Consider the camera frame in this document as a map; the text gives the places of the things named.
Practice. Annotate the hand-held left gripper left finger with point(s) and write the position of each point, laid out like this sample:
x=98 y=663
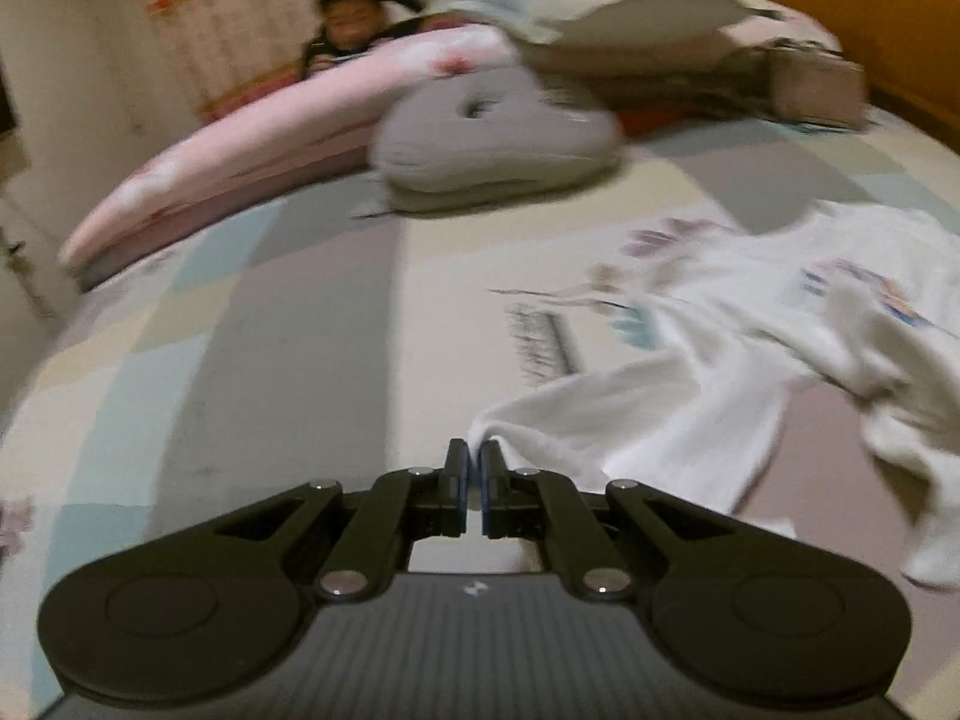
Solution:
x=459 y=487

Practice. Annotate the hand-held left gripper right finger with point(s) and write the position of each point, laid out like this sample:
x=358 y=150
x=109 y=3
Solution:
x=487 y=487

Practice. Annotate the white printed sweatshirt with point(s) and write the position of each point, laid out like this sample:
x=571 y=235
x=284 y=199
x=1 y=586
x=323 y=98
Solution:
x=712 y=390

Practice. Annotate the grey round cushion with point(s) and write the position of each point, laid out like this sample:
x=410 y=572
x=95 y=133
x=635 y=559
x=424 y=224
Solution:
x=487 y=135

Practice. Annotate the pink floral quilt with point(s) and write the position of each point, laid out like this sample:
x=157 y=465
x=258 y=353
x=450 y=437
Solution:
x=262 y=142

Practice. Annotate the red cloth item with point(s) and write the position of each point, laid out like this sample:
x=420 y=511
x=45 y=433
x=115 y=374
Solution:
x=660 y=124

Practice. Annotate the pastel checked pillow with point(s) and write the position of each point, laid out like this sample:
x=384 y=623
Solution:
x=600 y=0

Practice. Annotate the pink handbag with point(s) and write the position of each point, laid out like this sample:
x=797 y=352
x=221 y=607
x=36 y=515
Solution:
x=810 y=90

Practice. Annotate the patterned curtain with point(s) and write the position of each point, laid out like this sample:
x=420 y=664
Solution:
x=225 y=30

